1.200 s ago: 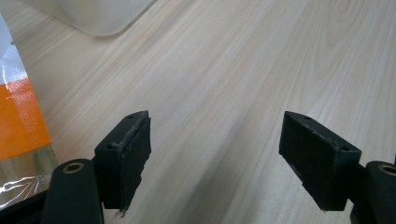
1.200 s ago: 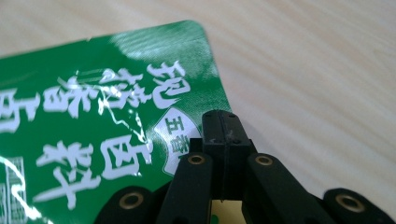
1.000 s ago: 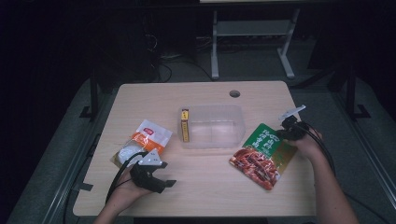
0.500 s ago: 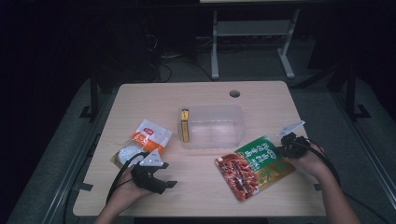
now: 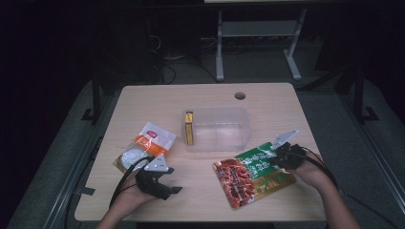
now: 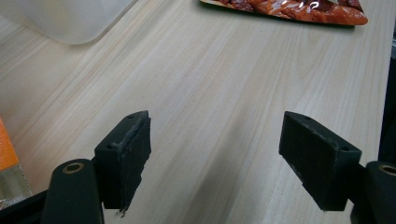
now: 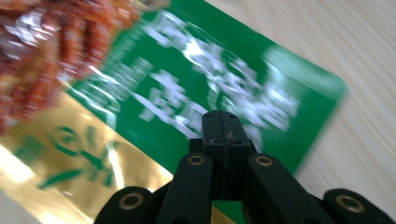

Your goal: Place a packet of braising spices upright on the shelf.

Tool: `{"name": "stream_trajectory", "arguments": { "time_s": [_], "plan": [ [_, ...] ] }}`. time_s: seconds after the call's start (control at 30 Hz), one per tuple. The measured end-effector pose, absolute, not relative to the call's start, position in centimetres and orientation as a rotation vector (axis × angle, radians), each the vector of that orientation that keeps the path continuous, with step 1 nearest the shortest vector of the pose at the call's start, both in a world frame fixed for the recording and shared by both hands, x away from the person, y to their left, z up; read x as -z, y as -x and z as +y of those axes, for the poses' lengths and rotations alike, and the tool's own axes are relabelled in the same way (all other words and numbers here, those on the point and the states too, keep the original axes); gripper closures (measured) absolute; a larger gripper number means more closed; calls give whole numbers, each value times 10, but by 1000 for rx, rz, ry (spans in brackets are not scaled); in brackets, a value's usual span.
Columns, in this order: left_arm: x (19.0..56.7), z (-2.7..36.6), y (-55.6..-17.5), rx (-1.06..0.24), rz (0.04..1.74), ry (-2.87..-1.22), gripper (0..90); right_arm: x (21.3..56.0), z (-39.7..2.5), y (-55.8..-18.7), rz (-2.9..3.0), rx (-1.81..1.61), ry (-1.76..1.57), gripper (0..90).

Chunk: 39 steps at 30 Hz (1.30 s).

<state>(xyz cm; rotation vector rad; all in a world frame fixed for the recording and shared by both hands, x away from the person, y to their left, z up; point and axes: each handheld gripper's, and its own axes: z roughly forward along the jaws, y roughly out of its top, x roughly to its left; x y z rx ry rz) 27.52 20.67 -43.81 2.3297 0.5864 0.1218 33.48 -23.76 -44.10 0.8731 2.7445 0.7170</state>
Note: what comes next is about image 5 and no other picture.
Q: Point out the black metal stand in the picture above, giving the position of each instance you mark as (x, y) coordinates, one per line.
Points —
(95, 98)
(359, 95)

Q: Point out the white and orange snack packet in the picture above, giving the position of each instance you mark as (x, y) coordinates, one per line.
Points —
(146, 149)

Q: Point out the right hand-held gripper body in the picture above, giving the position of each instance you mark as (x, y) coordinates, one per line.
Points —
(289, 156)

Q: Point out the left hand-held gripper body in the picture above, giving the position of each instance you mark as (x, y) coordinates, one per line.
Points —
(154, 184)

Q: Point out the person's right hand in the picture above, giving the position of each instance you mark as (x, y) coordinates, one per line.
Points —
(313, 173)

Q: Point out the clear plastic container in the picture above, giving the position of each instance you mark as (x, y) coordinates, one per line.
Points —
(219, 133)

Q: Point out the green and red snack packet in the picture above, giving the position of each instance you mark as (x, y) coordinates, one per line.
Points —
(251, 178)

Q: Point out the yellow and red box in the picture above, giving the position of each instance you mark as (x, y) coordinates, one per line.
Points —
(189, 129)

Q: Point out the person's left hand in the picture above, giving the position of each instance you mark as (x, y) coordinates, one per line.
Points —
(133, 195)

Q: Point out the white metal stand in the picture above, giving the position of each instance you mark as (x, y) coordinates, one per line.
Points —
(254, 29)

